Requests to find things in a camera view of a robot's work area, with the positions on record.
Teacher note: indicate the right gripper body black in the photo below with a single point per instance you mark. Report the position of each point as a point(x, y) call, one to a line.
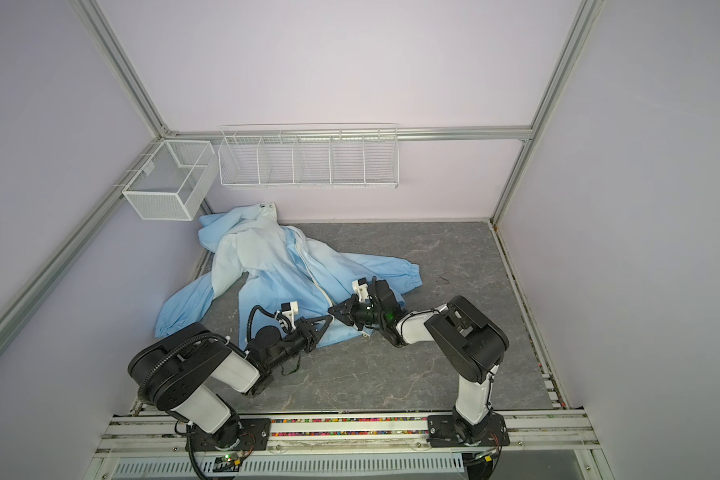
point(365, 314)

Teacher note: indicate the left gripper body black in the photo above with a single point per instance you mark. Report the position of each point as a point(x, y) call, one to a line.
point(293, 344)

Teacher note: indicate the light blue zip jacket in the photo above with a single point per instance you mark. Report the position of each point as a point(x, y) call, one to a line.
point(279, 265)

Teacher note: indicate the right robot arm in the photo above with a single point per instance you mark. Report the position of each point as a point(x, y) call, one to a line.
point(473, 345)

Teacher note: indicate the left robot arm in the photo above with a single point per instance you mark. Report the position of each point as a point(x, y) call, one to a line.
point(171, 374)

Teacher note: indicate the small white mesh basket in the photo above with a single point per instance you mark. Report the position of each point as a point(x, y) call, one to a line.
point(173, 180)

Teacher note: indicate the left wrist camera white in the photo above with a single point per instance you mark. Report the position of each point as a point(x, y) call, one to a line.
point(287, 316)

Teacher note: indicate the long white wire basket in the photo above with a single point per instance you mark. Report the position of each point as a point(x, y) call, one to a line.
point(309, 155)

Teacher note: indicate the white vented cable duct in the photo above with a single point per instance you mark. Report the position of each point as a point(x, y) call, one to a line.
point(304, 466)

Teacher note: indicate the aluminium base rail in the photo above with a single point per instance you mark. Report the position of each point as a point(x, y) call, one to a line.
point(291, 434)

